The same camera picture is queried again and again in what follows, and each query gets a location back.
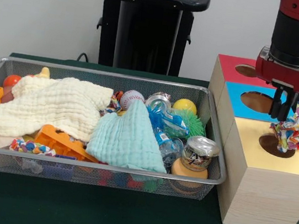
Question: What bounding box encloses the yellow ball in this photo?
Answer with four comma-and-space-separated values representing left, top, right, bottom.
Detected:
172, 97, 200, 116

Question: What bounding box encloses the orange plastic toy block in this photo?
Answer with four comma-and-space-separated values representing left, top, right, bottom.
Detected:
31, 122, 103, 164

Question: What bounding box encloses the crushed drink can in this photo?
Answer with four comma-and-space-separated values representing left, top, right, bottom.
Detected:
179, 134, 222, 175

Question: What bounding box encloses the wooden three-hole box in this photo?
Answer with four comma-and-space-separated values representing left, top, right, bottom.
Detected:
189, 53, 299, 224

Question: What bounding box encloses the mint green muslin cloth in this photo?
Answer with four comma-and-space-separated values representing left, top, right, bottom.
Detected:
83, 93, 177, 175

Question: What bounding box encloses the silver mesh bin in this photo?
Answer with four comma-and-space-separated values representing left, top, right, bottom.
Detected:
0, 55, 239, 204

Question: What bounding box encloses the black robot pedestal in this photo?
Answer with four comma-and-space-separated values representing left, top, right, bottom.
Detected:
86, 0, 211, 80

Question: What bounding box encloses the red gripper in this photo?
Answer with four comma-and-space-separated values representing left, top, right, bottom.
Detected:
248, 53, 299, 125

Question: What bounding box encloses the black cable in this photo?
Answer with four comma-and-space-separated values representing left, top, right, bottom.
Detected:
76, 51, 91, 64

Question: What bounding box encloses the white baseball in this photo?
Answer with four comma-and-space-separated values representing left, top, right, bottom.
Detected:
118, 88, 147, 114

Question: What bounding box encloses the dark green table cloth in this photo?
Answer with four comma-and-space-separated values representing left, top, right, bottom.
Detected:
0, 50, 299, 224

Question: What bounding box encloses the cream muslin cloth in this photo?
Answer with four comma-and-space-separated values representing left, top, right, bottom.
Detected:
0, 67, 116, 152

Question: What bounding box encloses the green spiky ball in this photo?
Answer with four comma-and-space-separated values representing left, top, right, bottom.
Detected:
167, 107, 209, 140

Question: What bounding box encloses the red-orange ball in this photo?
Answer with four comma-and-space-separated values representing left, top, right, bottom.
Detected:
2, 73, 23, 90

